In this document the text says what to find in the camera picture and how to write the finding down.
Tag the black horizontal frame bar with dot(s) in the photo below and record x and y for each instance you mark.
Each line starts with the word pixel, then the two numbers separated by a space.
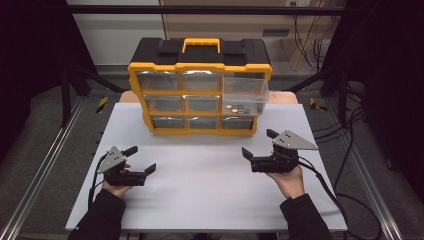
pixel 200 10

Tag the person's left hand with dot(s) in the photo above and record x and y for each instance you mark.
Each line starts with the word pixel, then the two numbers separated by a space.
pixel 116 190

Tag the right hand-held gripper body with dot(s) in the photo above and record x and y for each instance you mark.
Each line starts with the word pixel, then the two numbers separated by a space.
pixel 283 160

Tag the beige wooden furniture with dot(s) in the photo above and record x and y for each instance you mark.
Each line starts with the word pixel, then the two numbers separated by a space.
pixel 233 25

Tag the yellow black floor marker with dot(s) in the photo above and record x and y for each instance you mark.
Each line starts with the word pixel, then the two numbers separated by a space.
pixel 102 104
pixel 316 106

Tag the clear plastic drawer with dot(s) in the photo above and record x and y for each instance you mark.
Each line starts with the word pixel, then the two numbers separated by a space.
pixel 245 87

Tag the aluminium floor rail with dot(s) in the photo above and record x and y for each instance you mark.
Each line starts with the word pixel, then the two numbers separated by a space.
pixel 370 180
pixel 40 166

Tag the wooden table board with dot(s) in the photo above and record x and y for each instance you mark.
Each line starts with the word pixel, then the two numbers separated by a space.
pixel 283 97

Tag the black metal stand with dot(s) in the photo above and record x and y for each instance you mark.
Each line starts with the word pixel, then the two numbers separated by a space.
pixel 342 93
pixel 66 96

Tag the white background cabinet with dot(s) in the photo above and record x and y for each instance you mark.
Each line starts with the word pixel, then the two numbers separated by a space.
pixel 116 36

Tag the black curtain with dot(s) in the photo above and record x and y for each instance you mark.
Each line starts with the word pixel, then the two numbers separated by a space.
pixel 30 60
pixel 393 66

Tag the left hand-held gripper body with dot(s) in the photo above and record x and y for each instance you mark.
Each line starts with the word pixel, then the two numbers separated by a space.
pixel 111 160

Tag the yellow black storage cabinet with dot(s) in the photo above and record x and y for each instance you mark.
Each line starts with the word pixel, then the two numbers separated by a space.
pixel 150 50

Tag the person's right hand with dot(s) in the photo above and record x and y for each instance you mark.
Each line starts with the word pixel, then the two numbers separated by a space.
pixel 290 183

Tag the set of clear cabinet drawers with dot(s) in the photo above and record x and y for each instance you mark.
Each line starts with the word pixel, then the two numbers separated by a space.
pixel 158 80

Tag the black orange battery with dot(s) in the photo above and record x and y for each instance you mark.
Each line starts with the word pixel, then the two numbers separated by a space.
pixel 233 106
pixel 240 110

